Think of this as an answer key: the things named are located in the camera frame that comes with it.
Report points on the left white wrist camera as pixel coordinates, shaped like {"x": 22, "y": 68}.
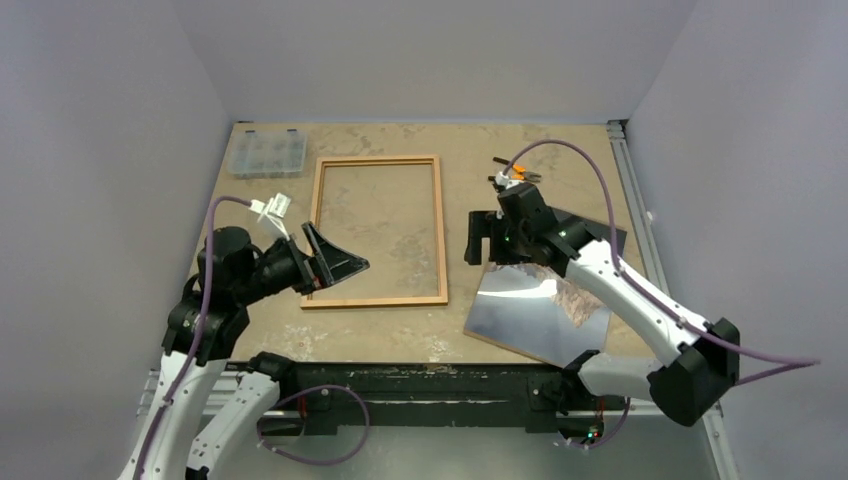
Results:
{"x": 270, "y": 215}

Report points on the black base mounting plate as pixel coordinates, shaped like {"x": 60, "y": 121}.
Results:
{"x": 537, "y": 398}

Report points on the orange black pliers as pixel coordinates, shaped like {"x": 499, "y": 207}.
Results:
{"x": 519, "y": 172}

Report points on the wooden picture frame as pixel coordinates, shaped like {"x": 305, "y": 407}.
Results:
{"x": 389, "y": 210}

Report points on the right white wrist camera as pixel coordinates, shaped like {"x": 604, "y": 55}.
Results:
{"x": 501, "y": 181}

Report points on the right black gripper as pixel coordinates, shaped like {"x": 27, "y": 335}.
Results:
{"x": 477, "y": 237}

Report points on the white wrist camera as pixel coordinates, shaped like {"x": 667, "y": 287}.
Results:
{"x": 501, "y": 181}
{"x": 270, "y": 215}

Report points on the clear plastic organizer box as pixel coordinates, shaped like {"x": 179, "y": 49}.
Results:
{"x": 254, "y": 154}

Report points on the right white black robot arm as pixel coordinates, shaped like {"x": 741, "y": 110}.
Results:
{"x": 695, "y": 361}

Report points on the landscape photo print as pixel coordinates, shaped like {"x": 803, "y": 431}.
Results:
{"x": 531, "y": 311}

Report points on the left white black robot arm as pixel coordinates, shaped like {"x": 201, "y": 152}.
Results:
{"x": 202, "y": 330}

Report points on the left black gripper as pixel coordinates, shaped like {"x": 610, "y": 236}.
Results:
{"x": 334, "y": 262}

